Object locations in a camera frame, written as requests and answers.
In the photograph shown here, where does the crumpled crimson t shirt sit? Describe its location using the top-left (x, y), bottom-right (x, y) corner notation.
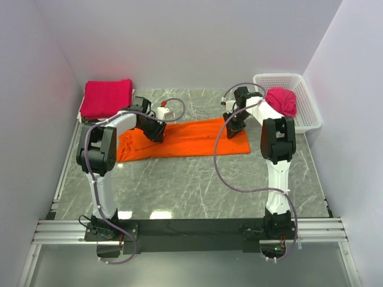
top-left (265, 87), bottom-right (297, 117)

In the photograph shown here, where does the orange t shirt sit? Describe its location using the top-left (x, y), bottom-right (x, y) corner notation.
top-left (115, 117), bottom-right (251, 163)

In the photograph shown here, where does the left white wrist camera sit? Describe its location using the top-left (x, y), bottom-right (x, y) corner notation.
top-left (155, 106), bottom-right (174, 120)

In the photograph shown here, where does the folded crimson t shirt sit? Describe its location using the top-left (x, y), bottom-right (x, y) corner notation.
top-left (80, 79), bottom-right (133, 120)

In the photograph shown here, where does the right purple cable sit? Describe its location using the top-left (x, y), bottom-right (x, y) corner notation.
top-left (212, 83), bottom-right (299, 262)

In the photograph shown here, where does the white plastic basket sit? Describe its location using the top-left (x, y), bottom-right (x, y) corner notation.
top-left (253, 73), bottom-right (323, 133)

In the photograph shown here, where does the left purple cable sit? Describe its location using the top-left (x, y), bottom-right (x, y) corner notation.
top-left (84, 97), bottom-right (186, 265)

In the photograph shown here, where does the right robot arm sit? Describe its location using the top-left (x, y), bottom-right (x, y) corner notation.
top-left (221, 85), bottom-right (296, 238)

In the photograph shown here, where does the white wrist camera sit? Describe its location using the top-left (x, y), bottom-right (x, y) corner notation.
top-left (221, 100), bottom-right (237, 114)
top-left (155, 106), bottom-right (174, 120)

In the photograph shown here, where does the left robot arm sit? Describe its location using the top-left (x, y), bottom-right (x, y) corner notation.
top-left (76, 97), bottom-right (172, 239)

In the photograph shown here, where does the aluminium rail frame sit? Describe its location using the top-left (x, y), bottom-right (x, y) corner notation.
top-left (17, 191), bottom-right (363, 287)

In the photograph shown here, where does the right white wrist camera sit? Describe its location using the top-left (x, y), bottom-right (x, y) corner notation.
top-left (221, 100), bottom-right (237, 114)

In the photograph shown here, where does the black base beam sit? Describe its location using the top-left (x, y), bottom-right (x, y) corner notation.
top-left (84, 218), bottom-right (299, 255)

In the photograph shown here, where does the purple cable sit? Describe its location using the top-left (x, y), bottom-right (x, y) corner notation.
top-left (212, 83), bottom-right (299, 262)
top-left (84, 97), bottom-right (186, 265)

